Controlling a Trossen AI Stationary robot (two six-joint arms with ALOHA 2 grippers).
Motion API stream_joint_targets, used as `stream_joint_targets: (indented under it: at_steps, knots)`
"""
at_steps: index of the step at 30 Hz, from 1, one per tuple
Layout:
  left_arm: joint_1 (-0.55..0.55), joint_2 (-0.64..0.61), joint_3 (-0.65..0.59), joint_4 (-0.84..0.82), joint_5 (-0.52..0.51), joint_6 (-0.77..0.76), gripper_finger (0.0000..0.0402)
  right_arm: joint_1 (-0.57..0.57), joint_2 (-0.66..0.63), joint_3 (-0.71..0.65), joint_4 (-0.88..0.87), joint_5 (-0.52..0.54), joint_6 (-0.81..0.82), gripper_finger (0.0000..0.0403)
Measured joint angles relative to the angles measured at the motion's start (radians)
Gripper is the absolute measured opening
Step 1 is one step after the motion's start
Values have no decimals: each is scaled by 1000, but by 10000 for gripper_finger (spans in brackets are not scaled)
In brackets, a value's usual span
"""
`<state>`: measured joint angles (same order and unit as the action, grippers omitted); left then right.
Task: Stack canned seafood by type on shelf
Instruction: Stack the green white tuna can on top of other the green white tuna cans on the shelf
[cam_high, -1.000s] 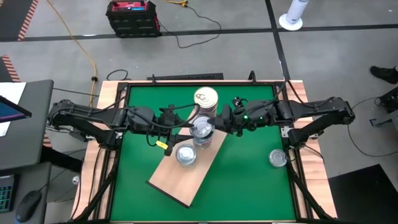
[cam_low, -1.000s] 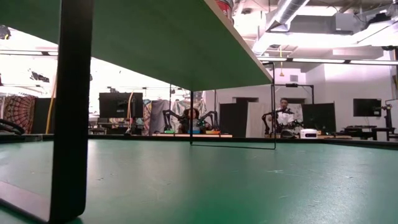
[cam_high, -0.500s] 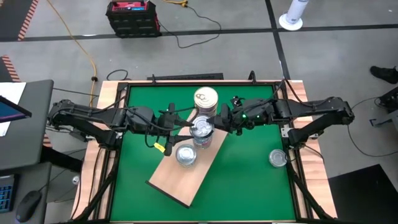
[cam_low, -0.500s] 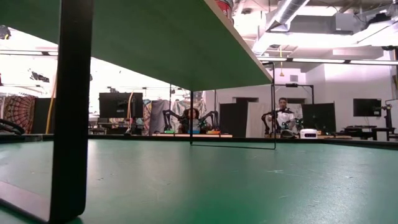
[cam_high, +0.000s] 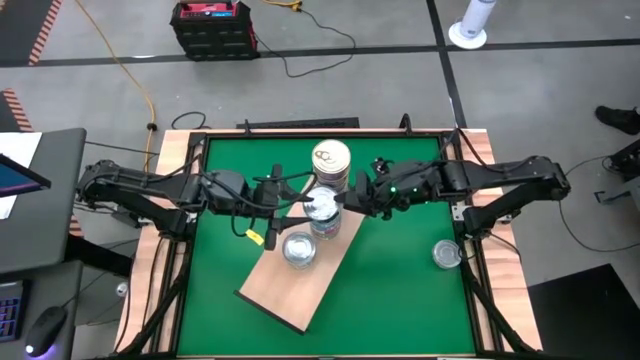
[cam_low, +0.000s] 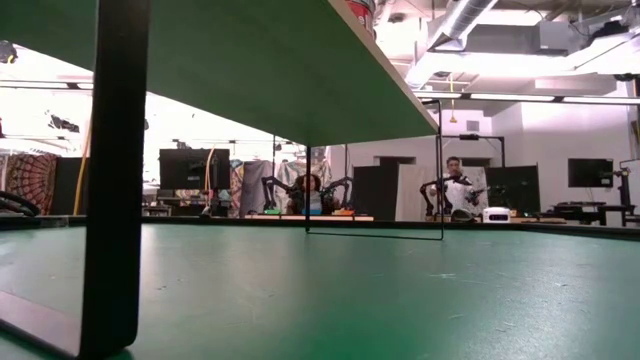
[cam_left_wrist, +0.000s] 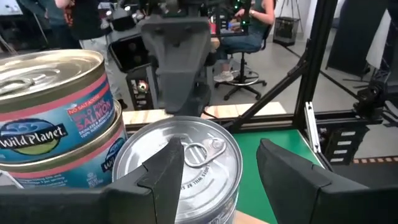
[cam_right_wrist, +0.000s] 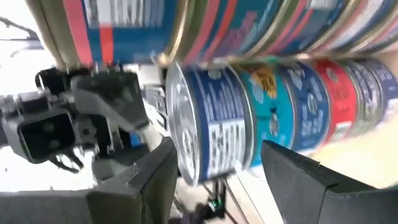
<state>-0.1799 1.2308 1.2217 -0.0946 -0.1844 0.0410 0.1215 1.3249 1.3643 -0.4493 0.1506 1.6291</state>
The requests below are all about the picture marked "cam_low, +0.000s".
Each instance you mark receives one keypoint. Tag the low black table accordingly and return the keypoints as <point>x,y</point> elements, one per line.
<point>575,206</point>

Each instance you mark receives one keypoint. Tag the black partition panel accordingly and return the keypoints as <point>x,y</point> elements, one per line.
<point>65,185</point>
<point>515,187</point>
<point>375,190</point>

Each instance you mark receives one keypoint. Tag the black gantry frame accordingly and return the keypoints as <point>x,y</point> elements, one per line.
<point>470,136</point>

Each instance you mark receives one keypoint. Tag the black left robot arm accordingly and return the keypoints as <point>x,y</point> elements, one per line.
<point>20,202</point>

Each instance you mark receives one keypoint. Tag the grey rectangular ventilation duct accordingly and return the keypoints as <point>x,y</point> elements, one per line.
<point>520,37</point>

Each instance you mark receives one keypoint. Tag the long ceiling light strip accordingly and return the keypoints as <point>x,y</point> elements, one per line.
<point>510,97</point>
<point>600,100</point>

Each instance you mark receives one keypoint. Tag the black ceiling fixture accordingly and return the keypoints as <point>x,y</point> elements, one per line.
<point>7,52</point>

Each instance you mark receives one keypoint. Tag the black background robot arm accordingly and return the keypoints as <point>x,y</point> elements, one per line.
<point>272,182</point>
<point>425,192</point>
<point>477,192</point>
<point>342,185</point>

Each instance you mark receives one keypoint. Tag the salmon can gold lid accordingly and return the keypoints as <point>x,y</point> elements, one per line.
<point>360,12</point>

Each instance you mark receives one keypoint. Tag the white box device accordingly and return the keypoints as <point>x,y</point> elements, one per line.
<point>496,215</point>

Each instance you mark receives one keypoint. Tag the grey hanging cloth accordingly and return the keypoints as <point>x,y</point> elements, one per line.
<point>256,182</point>

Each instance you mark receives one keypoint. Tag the white hanging sheet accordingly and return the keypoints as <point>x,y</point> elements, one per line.
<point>415,192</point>

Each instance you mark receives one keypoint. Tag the patterned red tapestry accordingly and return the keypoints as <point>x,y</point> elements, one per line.
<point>30,182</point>

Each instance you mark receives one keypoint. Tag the black wall screen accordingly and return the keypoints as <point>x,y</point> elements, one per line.
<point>590,172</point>

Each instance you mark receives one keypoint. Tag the black monitor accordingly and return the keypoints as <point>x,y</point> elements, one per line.
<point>185,170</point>

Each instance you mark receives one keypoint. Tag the grey wall vent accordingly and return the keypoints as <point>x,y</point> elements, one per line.
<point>473,125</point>

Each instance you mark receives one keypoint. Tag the person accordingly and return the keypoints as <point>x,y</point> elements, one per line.
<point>316,187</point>
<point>456,187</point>

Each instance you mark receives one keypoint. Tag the yellow hanging pendant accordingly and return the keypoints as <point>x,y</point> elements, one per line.
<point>453,119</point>

